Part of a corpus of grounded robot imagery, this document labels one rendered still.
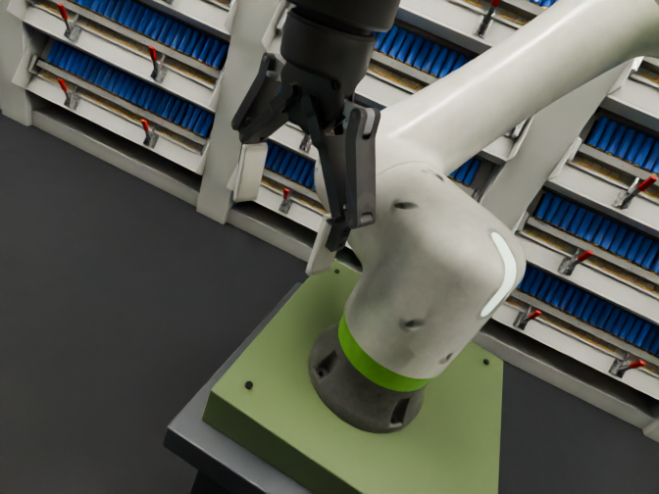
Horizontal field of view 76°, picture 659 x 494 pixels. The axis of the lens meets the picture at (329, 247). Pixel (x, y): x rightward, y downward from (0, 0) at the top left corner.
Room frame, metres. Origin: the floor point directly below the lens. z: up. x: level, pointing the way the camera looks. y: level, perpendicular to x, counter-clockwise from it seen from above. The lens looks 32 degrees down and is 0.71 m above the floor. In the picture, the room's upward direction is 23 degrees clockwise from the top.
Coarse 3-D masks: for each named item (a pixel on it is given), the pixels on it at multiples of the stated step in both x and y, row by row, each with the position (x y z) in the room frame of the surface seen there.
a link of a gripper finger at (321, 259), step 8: (328, 216) 0.33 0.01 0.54; (328, 224) 0.33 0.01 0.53; (320, 232) 0.33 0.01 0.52; (328, 232) 0.33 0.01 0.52; (320, 240) 0.33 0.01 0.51; (320, 248) 0.33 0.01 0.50; (312, 256) 0.33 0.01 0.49; (320, 256) 0.33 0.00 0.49; (328, 256) 0.34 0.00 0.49; (312, 264) 0.33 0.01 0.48; (320, 264) 0.34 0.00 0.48; (328, 264) 0.35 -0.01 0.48; (312, 272) 0.33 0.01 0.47
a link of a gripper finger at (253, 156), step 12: (252, 144) 0.42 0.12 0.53; (264, 144) 0.43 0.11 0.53; (240, 156) 0.41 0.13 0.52; (252, 156) 0.42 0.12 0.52; (264, 156) 0.43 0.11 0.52; (240, 168) 0.41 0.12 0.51; (252, 168) 0.42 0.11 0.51; (240, 180) 0.41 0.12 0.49; (252, 180) 0.42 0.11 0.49; (240, 192) 0.41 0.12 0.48; (252, 192) 0.43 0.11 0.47
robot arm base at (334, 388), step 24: (336, 336) 0.35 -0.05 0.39; (312, 360) 0.35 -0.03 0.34; (336, 360) 0.34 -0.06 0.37; (336, 384) 0.32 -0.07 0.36; (360, 384) 0.31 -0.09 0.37; (336, 408) 0.30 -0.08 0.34; (360, 408) 0.31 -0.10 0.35; (384, 408) 0.31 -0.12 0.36; (408, 408) 0.33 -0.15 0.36; (384, 432) 0.31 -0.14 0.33
